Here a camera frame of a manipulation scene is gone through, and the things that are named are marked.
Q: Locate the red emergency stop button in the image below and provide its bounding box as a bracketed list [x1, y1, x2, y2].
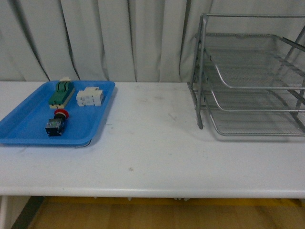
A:
[45, 108, 69, 136]

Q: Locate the white circuit breaker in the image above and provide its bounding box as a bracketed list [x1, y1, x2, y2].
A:
[76, 87, 104, 106]

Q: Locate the white curtain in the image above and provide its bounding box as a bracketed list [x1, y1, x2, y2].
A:
[0, 0, 305, 82]

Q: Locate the blue plastic tray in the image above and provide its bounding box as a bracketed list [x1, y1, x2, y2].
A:
[0, 81, 115, 146]

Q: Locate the green knife switch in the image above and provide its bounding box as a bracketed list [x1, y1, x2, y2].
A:
[48, 77, 75, 109]

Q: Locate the silver mesh rack frame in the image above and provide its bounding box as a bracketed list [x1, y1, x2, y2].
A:
[188, 13, 305, 128]

